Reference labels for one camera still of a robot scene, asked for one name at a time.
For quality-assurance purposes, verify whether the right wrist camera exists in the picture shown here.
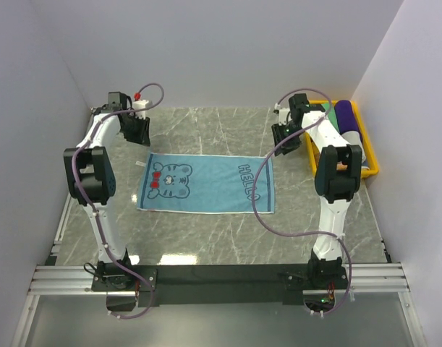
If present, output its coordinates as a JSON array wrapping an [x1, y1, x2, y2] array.
[[273, 103, 290, 126]]

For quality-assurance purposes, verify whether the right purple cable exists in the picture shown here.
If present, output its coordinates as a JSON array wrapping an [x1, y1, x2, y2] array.
[[252, 87, 352, 317]]

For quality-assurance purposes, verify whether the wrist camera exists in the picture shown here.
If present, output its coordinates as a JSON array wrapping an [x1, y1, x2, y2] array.
[[132, 93, 153, 119], [273, 103, 290, 126]]

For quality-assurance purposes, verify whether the purple rolled towel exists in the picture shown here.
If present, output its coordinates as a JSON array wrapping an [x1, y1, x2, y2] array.
[[334, 100, 361, 134]]

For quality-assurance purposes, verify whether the yellow plastic bin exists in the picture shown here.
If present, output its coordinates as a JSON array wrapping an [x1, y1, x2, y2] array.
[[303, 100, 379, 179]]

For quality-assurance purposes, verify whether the white towel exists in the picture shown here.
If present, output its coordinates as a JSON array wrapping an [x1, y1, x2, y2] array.
[[341, 130, 366, 163]]

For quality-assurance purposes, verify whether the blue towel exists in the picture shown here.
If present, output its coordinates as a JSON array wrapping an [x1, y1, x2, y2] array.
[[137, 153, 275, 214]]

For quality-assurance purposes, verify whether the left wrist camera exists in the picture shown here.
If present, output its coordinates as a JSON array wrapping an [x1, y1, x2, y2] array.
[[132, 93, 153, 119]]

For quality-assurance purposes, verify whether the aluminium rail frame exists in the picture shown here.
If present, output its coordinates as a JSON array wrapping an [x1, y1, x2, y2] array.
[[10, 108, 428, 347]]

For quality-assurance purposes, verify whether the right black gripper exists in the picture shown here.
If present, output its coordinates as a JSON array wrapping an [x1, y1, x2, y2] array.
[[271, 121, 304, 157]]

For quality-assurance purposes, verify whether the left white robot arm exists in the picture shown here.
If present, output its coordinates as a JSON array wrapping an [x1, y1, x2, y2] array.
[[63, 92, 153, 291]]

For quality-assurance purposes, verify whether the purple cable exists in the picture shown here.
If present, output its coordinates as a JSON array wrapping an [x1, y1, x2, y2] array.
[[252, 87, 352, 317], [72, 83, 166, 320]]

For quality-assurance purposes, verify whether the green rolled towel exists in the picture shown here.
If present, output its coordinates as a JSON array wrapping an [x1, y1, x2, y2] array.
[[323, 103, 339, 131]]

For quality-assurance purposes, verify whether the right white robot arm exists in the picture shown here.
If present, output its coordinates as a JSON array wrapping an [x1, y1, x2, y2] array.
[[272, 88, 362, 289]]

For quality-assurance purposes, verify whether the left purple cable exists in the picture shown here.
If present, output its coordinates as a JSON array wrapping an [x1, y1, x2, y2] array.
[[72, 83, 166, 320]]

